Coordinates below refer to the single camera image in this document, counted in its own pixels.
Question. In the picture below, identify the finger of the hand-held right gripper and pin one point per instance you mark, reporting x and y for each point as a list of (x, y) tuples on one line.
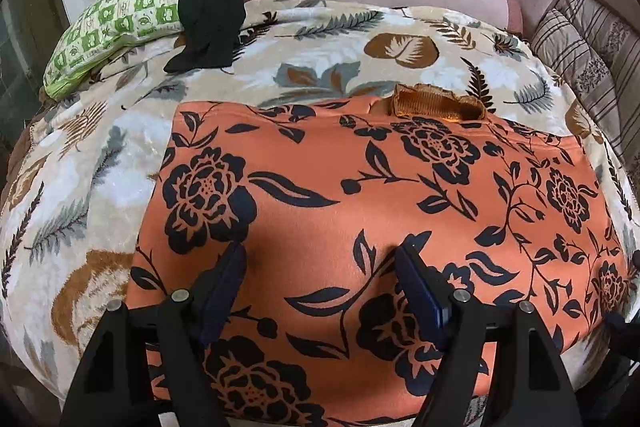
[(636, 264), (620, 327)]

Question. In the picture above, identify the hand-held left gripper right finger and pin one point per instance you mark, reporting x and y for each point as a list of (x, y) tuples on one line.
[(422, 297)]

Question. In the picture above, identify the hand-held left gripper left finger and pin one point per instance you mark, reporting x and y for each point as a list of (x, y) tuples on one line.
[(222, 292)]

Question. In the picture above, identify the orange floral blouse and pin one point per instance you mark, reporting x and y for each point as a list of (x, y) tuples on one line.
[(320, 187)]

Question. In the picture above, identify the leaf print blanket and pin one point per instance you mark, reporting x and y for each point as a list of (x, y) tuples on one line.
[(100, 167)]

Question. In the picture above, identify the large striped back cushion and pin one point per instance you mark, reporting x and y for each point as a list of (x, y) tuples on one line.
[(625, 57)]

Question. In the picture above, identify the small striped cushion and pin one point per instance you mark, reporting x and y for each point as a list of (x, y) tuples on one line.
[(565, 42)]

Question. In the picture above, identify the green patterned pillow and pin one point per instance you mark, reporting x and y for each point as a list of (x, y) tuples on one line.
[(115, 17)]

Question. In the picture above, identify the wooden door with glass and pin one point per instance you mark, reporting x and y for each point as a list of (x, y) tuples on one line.
[(20, 57)]

